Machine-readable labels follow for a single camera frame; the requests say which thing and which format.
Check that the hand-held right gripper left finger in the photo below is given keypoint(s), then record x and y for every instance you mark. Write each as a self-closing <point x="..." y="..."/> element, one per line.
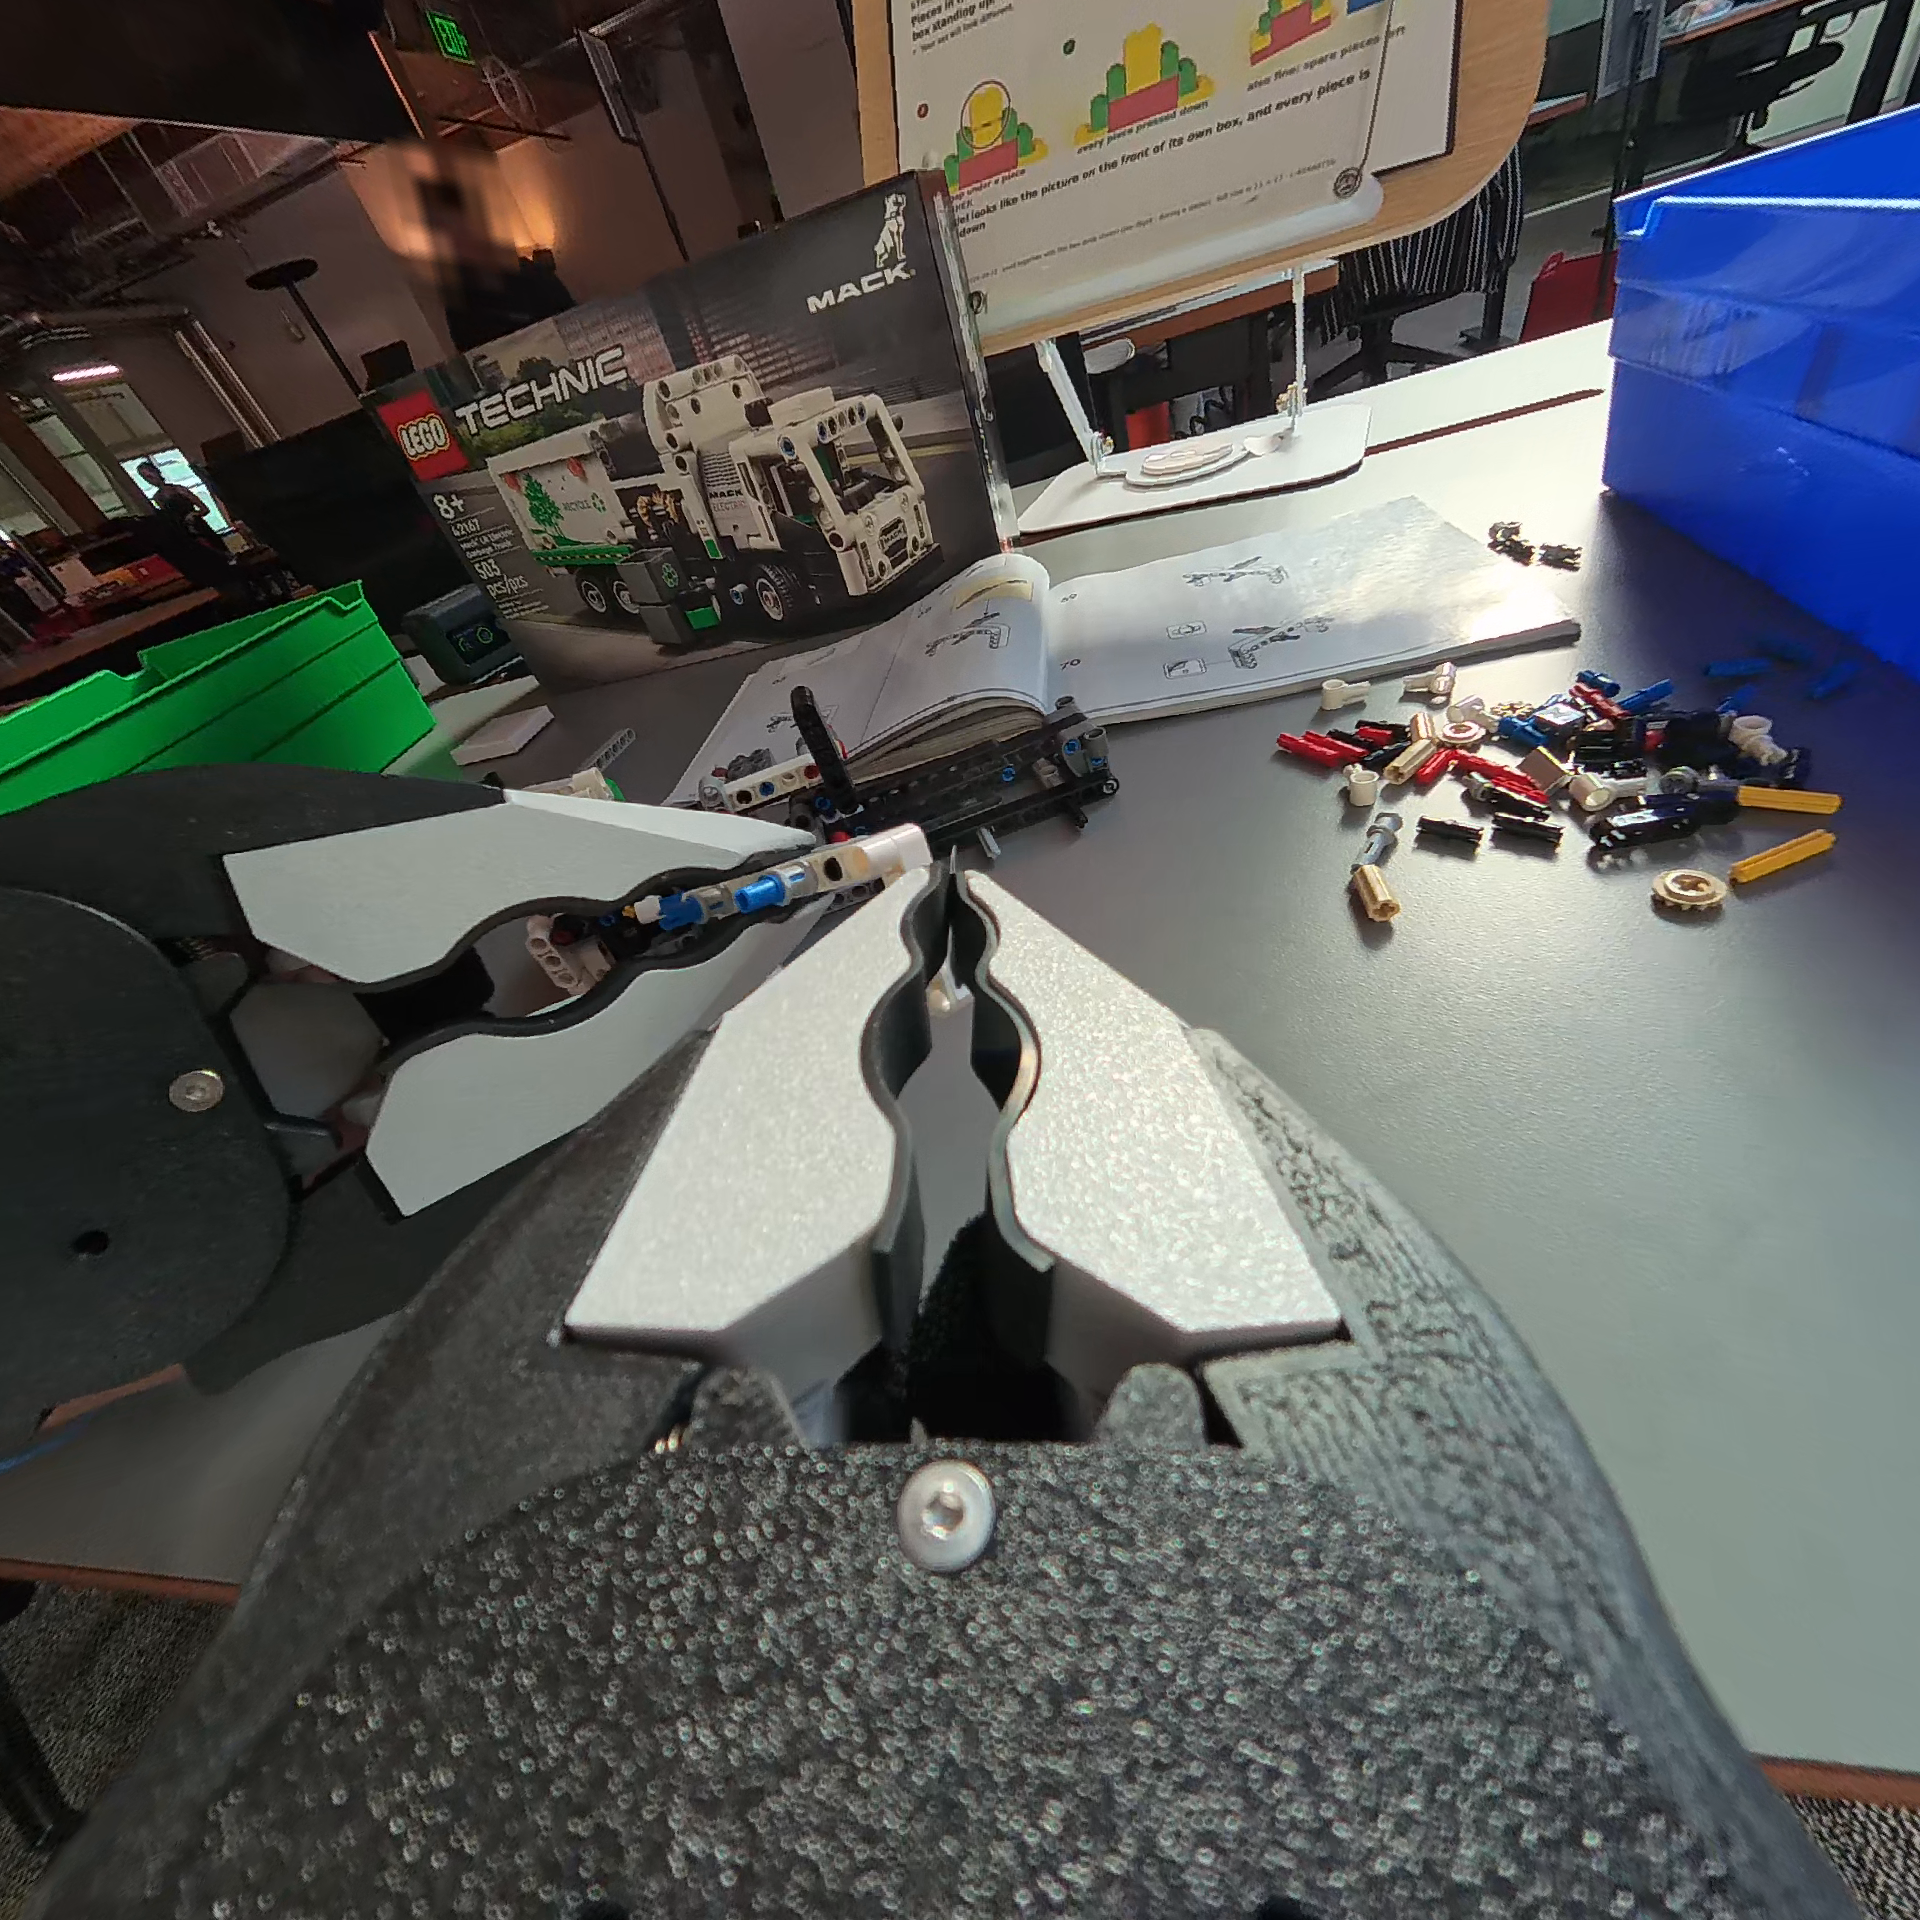
<point x="749" y="1169"/>

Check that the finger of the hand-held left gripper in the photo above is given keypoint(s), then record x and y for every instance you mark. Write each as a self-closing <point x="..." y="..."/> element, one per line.
<point x="509" y="1096"/>
<point x="449" y="879"/>

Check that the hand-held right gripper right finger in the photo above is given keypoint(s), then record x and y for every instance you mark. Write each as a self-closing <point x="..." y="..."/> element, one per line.
<point x="1155" y="1183"/>

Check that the small white lego piece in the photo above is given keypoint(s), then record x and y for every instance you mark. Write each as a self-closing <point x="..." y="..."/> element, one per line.
<point x="945" y="994"/>

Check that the white lego beam assembly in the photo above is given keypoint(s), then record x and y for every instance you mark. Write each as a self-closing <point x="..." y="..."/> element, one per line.
<point x="868" y="860"/>

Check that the white lego beam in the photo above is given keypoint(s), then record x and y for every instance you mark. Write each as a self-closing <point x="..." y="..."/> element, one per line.
<point x="601" y="760"/>

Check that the black lego chassis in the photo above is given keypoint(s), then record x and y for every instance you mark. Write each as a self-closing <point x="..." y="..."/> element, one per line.
<point x="976" y="780"/>

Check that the lego truck set box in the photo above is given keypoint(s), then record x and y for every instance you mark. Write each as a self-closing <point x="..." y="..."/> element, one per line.
<point x="721" y="434"/>

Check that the pile of loose lego pieces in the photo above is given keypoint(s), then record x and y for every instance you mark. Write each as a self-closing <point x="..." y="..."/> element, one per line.
<point x="1562" y="763"/>

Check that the open lego instruction booklet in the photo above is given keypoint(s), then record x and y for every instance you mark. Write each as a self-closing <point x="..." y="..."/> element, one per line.
<point x="1289" y="600"/>

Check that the small dark lego pieces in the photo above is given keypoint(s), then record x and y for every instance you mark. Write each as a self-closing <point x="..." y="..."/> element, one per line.
<point x="1529" y="546"/>

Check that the white square pad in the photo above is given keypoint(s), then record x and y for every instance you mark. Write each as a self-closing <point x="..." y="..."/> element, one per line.
<point x="504" y="732"/>

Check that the dark green small box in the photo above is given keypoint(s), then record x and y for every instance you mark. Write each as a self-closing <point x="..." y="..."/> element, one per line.
<point x="465" y="639"/>

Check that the green plastic bin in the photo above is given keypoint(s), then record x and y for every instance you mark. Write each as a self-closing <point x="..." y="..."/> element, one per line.
<point x="209" y="704"/>

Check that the black round floor lamp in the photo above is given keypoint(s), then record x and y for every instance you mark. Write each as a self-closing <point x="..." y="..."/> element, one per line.
<point x="291" y="279"/>

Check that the white stand base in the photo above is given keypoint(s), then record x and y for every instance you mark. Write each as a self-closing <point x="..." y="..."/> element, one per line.
<point x="1201" y="464"/>

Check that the clear acrylic stand legs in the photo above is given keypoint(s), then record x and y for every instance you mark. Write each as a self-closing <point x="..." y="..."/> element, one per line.
<point x="1071" y="399"/>

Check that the green exit sign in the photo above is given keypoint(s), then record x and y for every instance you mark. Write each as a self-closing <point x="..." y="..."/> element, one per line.
<point x="452" y="36"/>

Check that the black striped office chair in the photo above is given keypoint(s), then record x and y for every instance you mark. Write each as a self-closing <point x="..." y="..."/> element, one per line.
<point x="1424" y="242"/>

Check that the blue plastic bin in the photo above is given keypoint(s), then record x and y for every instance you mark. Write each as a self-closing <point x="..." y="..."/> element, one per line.
<point x="1769" y="374"/>

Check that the printed instruction sheet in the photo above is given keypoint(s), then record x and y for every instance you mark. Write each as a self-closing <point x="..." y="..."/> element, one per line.
<point x="1169" y="90"/>

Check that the instruction sheet on stand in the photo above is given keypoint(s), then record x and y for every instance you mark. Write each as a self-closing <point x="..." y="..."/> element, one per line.
<point x="1501" y="90"/>

